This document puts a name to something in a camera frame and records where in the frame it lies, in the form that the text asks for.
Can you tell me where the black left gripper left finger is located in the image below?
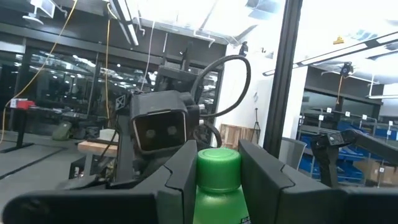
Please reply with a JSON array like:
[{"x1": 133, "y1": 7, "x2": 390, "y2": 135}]
[{"x1": 1, "y1": 139, "x2": 199, "y2": 224}]

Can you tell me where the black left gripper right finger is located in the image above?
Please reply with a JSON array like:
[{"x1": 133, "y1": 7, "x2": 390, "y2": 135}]
[{"x1": 238, "y1": 139, "x2": 398, "y2": 224}]

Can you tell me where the green travel bottle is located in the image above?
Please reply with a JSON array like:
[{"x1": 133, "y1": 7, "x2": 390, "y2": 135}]
[{"x1": 192, "y1": 147, "x2": 251, "y2": 224}]

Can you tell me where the white box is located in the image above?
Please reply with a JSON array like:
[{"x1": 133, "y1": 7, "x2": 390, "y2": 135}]
[{"x1": 99, "y1": 128, "x2": 119, "y2": 142}]

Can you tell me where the wooden workbench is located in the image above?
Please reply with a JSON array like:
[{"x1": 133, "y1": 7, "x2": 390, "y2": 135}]
[{"x1": 77, "y1": 139, "x2": 119, "y2": 158}]

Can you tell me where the grey mesh chair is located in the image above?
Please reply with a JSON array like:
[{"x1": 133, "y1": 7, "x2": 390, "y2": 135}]
[{"x1": 277, "y1": 136, "x2": 307, "y2": 170}]

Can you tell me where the cardboard box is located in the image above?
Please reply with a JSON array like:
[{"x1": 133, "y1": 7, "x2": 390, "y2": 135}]
[{"x1": 353, "y1": 157, "x2": 398, "y2": 187}]

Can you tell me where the blue bin shelving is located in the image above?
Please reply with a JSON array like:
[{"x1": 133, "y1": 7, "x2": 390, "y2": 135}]
[{"x1": 297, "y1": 105, "x2": 398, "y2": 187}]

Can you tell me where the wooden crate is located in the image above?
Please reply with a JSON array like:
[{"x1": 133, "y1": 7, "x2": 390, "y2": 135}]
[{"x1": 218, "y1": 123, "x2": 259, "y2": 151}]

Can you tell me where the green backpack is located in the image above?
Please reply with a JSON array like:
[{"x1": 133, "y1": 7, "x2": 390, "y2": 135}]
[{"x1": 52, "y1": 121, "x2": 73, "y2": 141}]

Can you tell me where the black tripod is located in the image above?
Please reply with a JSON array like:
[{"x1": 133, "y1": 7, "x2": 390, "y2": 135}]
[{"x1": 251, "y1": 108, "x2": 262, "y2": 144}]

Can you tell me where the black stand table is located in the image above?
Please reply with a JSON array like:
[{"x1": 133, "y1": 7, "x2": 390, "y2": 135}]
[{"x1": 0, "y1": 107, "x2": 35, "y2": 154}]

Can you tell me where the red box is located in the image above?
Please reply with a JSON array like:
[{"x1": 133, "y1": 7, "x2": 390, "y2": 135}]
[{"x1": 10, "y1": 97, "x2": 36, "y2": 110}]

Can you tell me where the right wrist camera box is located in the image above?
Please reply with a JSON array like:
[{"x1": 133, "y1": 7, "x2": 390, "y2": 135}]
[{"x1": 129, "y1": 90, "x2": 201, "y2": 156}]

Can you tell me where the yellow hanging cable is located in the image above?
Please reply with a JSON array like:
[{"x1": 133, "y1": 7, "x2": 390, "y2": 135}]
[
  {"x1": 0, "y1": 0, "x2": 79, "y2": 144},
  {"x1": 104, "y1": 18, "x2": 112, "y2": 127}
]

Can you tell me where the black metal rig frame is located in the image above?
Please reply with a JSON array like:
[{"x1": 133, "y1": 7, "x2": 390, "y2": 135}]
[{"x1": 262, "y1": 0, "x2": 398, "y2": 189}]

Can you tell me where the black right camera cable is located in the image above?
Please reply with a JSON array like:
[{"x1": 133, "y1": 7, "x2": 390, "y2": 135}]
[{"x1": 190, "y1": 54, "x2": 252, "y2": 119}]

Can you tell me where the black ceiling camera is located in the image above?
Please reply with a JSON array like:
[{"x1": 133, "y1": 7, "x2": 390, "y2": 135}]
[{"x1": 340, "y1": 62, "x2": 354, "y2": 78}]

